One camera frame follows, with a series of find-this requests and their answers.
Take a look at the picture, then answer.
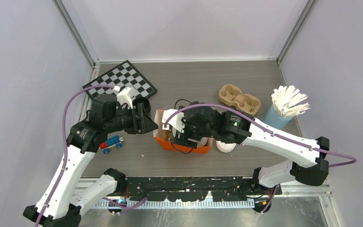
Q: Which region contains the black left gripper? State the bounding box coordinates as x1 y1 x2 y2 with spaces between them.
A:
105 103 158 134

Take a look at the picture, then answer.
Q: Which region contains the orange paper bag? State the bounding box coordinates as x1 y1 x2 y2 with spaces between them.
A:
153 107 214 154

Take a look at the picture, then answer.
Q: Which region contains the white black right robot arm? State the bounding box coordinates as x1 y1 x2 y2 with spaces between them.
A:
162 102 330 194

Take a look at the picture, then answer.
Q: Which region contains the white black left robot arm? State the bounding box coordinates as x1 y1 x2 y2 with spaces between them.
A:
23 94 158 227

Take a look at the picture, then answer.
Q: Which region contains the black cup stack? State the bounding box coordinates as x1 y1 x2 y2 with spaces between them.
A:
134 97 151 116

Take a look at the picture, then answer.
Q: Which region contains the blue red toy car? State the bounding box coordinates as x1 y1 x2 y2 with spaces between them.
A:
99 135 124 154

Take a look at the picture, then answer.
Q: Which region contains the white lid stack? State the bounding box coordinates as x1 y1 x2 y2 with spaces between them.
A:
216 141 236 153

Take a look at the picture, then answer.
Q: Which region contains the cardboard cup carrier tray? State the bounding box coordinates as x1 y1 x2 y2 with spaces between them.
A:
218 84 261 116

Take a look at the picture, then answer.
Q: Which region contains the black white chessboard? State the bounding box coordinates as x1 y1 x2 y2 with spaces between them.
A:
82 61 157 100

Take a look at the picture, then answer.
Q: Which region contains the blue cup holder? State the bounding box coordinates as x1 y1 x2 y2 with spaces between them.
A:
263 106 293 130

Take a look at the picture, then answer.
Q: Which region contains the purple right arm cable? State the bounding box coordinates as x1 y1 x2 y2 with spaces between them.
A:
164 103 357 214

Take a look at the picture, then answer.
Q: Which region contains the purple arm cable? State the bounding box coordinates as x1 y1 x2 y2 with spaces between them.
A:
33 85 147 227
164 103 357 214

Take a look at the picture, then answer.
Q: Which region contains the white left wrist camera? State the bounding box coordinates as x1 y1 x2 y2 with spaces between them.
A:
112 86 138 109

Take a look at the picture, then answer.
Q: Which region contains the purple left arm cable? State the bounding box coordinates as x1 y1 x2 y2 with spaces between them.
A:
33 85 147 227

